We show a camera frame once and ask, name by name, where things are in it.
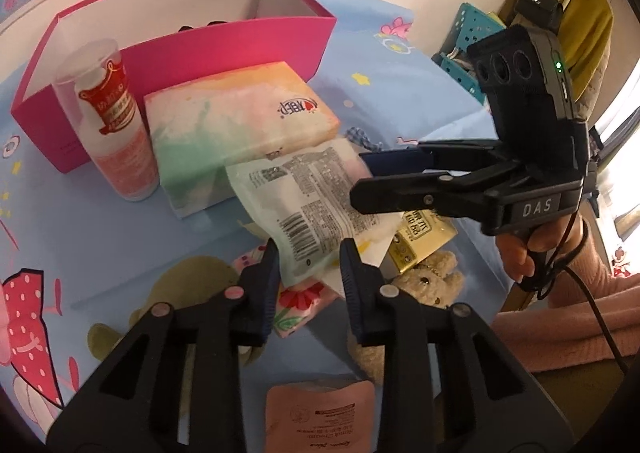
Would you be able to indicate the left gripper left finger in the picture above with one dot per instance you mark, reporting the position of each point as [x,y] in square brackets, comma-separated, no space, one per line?
[172,384]

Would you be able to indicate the yellow hanging jacket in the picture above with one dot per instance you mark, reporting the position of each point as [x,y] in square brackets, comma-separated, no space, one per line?
[584,35]

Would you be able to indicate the pink face mask sachet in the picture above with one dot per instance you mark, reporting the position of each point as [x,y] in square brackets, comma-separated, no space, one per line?
[316,418]

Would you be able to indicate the floral pink tissue pack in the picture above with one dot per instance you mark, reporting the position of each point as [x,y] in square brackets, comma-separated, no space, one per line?
[300,302]

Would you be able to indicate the green frog plush toy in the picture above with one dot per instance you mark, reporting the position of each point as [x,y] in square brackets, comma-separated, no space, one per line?
[190,282]

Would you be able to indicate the pink cardboard box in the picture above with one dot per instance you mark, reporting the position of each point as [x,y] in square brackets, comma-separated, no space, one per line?
[157,56]

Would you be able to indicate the person's right hand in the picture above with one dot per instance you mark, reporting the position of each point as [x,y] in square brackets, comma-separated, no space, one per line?
[561,235]

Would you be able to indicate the beige teddy bear plush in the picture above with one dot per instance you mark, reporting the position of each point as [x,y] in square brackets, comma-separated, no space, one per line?
[435,281]

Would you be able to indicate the teal plastic crate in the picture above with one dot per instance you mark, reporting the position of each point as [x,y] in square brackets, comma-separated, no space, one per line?
[470,26]

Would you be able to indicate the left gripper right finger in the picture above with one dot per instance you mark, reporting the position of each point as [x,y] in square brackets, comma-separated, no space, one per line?
[450,385]

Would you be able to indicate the pink sleeve right forearm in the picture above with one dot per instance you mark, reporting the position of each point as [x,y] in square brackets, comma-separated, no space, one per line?
[567,333]

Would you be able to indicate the large pastel tissue pack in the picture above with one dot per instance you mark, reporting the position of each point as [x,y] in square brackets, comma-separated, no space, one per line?
[201,127]

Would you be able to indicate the clear barcode sachet pack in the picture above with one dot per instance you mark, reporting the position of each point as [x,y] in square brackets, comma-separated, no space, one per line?
[301,200]

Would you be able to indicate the blue gingham scrunchie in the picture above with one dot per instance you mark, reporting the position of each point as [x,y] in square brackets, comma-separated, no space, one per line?
[359,137]

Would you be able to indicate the yellow tissue pack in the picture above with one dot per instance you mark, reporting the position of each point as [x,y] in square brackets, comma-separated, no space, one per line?
[419,235]

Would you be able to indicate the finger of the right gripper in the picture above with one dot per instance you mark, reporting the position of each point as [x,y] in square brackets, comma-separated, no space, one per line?
[447,155]
[469,194]

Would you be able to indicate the black soft cloth item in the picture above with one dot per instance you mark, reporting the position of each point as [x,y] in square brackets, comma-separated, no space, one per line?
[212,23]

